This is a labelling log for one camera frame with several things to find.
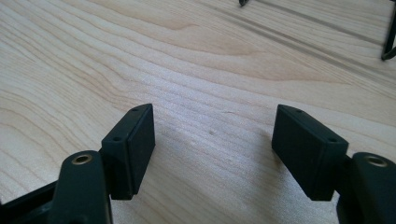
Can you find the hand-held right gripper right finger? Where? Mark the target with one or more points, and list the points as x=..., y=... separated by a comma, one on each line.
x=306, y=155

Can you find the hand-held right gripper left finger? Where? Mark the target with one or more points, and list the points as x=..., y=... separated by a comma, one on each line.
x=130, y=152

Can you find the black metal stand leg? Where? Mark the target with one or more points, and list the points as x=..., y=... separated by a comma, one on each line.
x=389, y=37

